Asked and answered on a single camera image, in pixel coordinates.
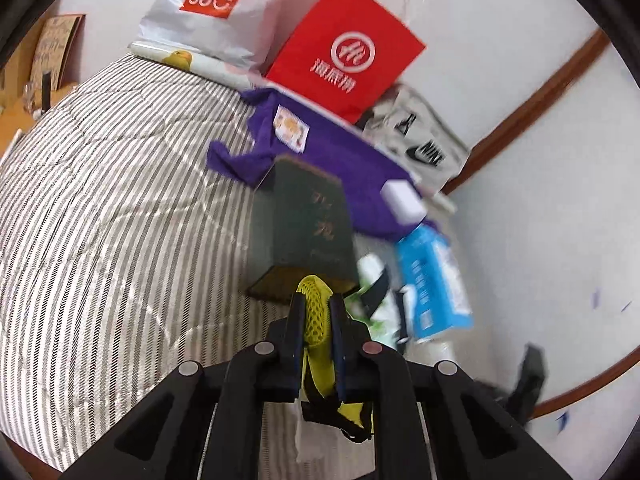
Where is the wooden desk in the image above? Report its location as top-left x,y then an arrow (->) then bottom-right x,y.
0,15 -> 86,153

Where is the rolled white poster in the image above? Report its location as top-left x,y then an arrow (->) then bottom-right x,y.
129,41 -> 458,214

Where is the dark green box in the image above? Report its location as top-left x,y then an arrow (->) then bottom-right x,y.
247,155 -> 361,306

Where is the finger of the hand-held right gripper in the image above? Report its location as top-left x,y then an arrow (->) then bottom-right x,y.
497,342 -> 549,427

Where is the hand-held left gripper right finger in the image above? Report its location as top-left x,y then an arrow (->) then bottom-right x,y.
327,294 -> 573,480

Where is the striped bed blanket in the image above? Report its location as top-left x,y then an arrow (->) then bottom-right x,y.
0,55 -> 451,473

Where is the framed picture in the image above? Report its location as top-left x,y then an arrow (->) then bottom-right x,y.
31,15 -> 86,88

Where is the white plastic shopping bag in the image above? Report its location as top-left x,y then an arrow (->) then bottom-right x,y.
132,0 -> 331,73

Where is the purple cloth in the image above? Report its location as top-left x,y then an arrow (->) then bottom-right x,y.
207,87 -> 441,241

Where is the green tissue pack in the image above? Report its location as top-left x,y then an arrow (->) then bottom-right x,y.
350,254 -> 416,351

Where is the blue tissue box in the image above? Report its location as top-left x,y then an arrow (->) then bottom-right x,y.
395,225 -> 473,338

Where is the grey drawstring bag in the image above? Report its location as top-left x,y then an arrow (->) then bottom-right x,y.
360,85 -> 471,196

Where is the red paper bag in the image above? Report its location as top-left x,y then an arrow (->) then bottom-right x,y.
265,0 -> 427,123

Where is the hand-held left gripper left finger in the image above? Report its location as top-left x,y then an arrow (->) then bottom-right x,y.
60,292 -> 306,480

